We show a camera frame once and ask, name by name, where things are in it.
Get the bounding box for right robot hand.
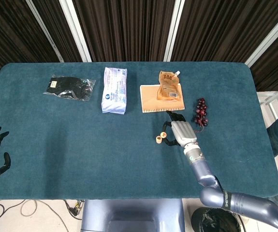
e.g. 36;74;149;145
162;110;198;148

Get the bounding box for purple grape bunch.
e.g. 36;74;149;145
193;97;209;133

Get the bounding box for spiral bound notebook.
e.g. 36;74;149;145
140;83;185;114

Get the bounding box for orange spout pouch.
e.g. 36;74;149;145
156;70;181;102

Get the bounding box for white blue paper package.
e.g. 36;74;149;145
101;67;128;115

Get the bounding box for teal table cloth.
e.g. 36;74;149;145
0;62;278;201

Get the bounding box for black trash bin with bag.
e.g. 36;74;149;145
191;207;245;232

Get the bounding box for blue grey robot torso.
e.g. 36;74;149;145
80;199;186;232

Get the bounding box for black power plug strip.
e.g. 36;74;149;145
65;199;85;220

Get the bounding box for black gloves in plastic bag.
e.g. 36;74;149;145
43;74;97;102

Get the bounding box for dark brown pleated curtain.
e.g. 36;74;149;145
0;0;278;92

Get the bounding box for white floor cable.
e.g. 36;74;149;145
20;199;69;232

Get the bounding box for white metal frame rack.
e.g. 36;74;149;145
256;81;278;129

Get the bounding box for white partition post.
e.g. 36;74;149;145
163;0;190;62
244;11;278;68
58;0;92;63

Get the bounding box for thin grey partition post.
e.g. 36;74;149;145
25;0;65;63

